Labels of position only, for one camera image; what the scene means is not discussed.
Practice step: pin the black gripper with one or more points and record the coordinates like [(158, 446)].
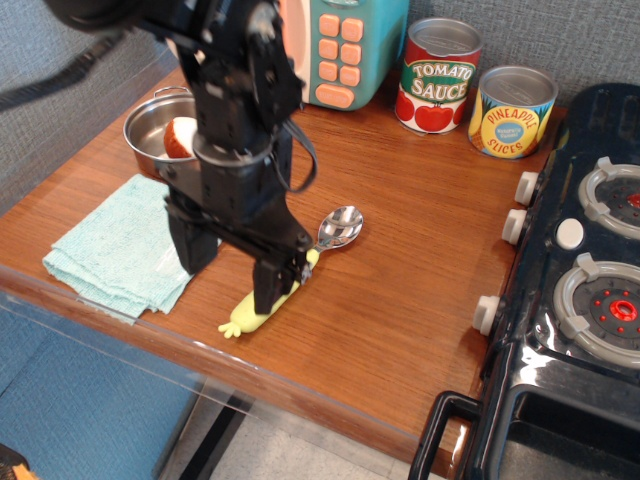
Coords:
[(240, 200)]

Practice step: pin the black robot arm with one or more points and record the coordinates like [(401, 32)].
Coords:
[(235, 131)]

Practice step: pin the light teal cloth napkin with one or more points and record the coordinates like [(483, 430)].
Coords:
[(121, 256)]

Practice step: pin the plush mushroom toy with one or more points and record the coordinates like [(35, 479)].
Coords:
[(178, 137)]

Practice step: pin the small steel pot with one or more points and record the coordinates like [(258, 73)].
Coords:
[(145, 127)]

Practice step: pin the teal toy microwave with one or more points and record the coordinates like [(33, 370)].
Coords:
[(350, 50)]

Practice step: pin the tomato sauce can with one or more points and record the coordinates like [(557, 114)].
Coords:
[(440, 63)]

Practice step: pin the orange object bottom left corner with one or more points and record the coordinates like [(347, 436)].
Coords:
[(14, 466)]

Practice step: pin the pineapple slices can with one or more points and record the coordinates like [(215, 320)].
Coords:
[(511, 111)]

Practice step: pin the black toy stove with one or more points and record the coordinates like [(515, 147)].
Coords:
[(560, 395)]

